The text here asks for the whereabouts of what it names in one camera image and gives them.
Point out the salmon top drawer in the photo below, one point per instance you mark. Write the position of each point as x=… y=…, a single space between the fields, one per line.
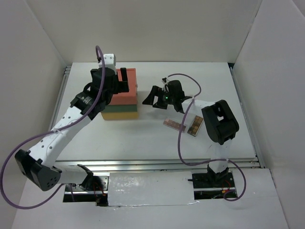
x=136 y=85

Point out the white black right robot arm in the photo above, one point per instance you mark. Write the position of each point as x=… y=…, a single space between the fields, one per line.
x=220 y=123

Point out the white foil-edged cover plate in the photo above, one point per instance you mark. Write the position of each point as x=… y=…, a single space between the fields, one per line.
x=150 y=189

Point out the long pink eyeshadow palette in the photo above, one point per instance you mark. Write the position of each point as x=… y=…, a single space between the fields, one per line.
x=174 y=125

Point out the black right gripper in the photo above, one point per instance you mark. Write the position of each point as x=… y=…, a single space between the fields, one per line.
x=149 y=100

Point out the aluminium front rail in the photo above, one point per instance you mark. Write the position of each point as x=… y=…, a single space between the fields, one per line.
x=131 y=165

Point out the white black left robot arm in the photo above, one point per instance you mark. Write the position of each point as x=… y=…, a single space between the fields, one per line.
x=37 y=163

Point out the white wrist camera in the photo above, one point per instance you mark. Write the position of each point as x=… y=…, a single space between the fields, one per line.
x=165 y=84
x=109 y=61

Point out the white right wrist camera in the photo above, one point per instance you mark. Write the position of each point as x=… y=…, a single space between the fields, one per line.
x=165 y=84

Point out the aluminium left side rail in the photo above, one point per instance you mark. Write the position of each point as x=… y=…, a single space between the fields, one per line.
x=65 y=77

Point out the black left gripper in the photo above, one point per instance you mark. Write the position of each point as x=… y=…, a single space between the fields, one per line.
x=121 y=86

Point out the green drawer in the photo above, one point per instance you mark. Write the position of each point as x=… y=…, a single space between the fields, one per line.
x=120 y=108

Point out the three-tier drawer organizer frame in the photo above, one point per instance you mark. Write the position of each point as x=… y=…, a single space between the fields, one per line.
x=129 y=97

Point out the yellow bottom drawer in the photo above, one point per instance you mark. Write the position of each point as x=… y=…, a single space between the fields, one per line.
x=120 y=116

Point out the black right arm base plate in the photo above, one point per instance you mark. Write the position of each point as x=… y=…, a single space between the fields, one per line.
x=202 y=180

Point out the aluminium right side rail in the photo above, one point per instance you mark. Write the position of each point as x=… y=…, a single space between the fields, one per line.
x=256 y=147

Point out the aluminium rail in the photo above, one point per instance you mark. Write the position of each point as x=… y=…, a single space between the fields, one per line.
x=65 y=77
x=131 y=165
x=256 y=147

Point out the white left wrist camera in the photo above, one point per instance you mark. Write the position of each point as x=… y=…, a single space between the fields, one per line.
x=109 y=61

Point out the brown gold eyeshadow palette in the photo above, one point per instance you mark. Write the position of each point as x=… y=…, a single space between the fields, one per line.
x=195 y=126

